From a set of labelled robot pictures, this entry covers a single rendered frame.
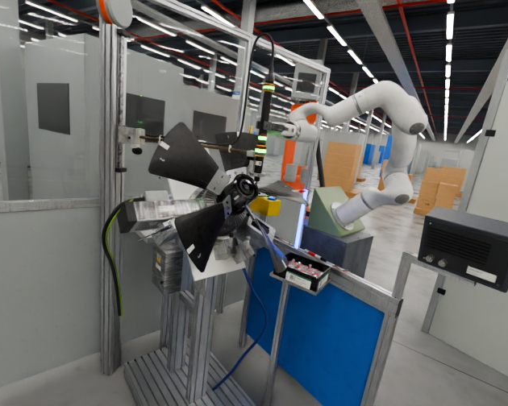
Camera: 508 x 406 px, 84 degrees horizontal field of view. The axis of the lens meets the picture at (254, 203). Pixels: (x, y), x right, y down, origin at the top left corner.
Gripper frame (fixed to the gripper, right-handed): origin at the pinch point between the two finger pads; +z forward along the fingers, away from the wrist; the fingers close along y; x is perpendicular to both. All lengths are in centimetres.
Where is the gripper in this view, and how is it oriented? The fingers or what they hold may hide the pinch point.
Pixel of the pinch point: (264, 125)
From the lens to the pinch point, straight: 119.3
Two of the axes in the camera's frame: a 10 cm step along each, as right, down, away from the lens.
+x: 1.3, -9.7, -2.2
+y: -6.5, -2.5, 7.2
